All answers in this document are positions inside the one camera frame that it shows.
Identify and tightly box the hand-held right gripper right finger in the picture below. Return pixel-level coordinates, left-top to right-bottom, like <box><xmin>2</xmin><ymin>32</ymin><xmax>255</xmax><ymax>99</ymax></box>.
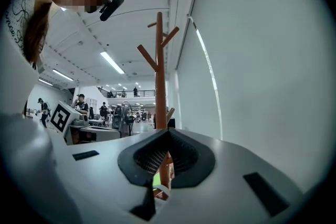
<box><xmin>154</xmin><ymin>127</ymin><xmax>304</xmax><ymax>224</ymax></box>

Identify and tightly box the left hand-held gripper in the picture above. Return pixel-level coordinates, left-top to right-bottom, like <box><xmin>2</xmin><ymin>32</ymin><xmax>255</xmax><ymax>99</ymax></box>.
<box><xmin>49</xmin><ymin>101</ymin><xmax>123</xmax><ymax>145</ymax></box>

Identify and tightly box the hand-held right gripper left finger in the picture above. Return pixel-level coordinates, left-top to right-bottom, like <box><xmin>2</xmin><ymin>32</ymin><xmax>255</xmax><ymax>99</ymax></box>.
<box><xmin>48</xmin><ymin>128</ymin><xmax>169</xmax><ymax>224</ymax></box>

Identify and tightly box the brown wooden coat rack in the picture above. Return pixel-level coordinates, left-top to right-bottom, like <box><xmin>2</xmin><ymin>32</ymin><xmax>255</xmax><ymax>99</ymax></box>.
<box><xmin>136</xmin><ymin>12</ymin><xmax>181</xmax><ymax>199</ymax></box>

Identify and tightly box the person's white dotted shirt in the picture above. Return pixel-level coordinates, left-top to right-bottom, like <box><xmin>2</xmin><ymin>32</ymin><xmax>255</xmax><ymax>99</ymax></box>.
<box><xmin>0</xmin><ymin>0</ymin><xmax>57</xmax><ymax>119</ymax></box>

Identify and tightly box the black mezzanine railing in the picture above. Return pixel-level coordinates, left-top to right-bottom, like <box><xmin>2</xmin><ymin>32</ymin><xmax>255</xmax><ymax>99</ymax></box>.
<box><xmin>97</xmin><ymin>86</ymin><xmax>157</xmax><ymax>99</ymax></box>

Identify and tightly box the head-worn black camera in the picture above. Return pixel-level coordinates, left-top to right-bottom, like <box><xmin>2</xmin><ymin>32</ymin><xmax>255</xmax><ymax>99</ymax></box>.
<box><xmin>99</xmin><ymin>0</ymin><xmax>124</xmax><ymax>22</ymax></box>

